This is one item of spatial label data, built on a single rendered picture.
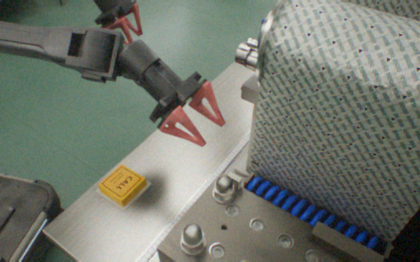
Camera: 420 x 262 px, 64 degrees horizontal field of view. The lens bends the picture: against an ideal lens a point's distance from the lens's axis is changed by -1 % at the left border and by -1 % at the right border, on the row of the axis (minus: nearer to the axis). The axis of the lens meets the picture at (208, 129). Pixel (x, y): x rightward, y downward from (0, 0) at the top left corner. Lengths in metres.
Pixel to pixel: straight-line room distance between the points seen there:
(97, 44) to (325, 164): 0.40
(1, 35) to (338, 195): 0.60
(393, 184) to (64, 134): 2.00
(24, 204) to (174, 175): 1.03
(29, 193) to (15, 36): 1.12
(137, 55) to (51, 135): 1.74
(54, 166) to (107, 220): 1.42
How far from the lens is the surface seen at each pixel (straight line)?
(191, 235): 0.47
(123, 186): 0.71
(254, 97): 0.58
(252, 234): 0.52
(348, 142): 0.46
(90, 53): 0.59
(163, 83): 0.56
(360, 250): 0.53
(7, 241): 1.60
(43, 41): 0.64
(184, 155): 0.78
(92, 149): 2.11
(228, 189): 0.52
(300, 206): 0.55
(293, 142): 0.49
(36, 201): 1.67
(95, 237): 0.69
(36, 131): 2.35
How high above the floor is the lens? 1.49
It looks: 45 degrees down
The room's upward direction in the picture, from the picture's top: straight up
